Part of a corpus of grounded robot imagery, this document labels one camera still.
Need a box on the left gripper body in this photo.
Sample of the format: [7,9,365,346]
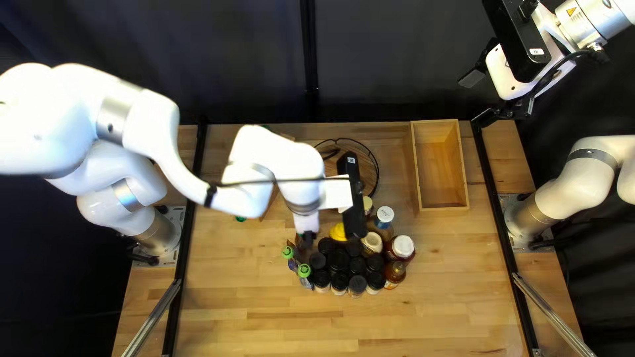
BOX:
[292,212,319,235]

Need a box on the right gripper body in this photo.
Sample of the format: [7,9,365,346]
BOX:
[485,5,573,101]

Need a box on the blue pouch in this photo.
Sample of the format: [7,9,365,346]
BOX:
[296,264,315,291]

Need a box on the blue bottle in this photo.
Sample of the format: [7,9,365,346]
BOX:
[374,206,396,241]

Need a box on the pale pouch, light green cap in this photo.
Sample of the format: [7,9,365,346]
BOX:
[281,246,300,273]

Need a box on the wide spice jar, black lid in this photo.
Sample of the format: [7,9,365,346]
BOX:
[327,248,351,271]

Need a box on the brown sauce bottle, cream cap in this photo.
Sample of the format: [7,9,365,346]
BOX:
[360,231,384,256]

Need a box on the red ketchup bottle, white cap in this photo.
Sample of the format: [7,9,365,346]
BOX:
[385,234,416,264]

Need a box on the amber hot sauce bottle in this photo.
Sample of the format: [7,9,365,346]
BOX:
[383,260,407,291]

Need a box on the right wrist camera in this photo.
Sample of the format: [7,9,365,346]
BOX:
[482,0,552,84]

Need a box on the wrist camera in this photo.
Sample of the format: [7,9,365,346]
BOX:
[482,0,552,84]
[322,153,370,240]

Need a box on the black cable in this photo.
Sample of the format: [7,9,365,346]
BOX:
[206,176,353,199]
[526,45,608,102]

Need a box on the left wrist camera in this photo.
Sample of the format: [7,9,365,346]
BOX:
[322,153,370,240]

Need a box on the round black wire rack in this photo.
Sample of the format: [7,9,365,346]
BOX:
[313,138,382,199]

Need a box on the black frame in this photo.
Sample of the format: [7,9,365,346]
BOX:
[121,0,596,357]

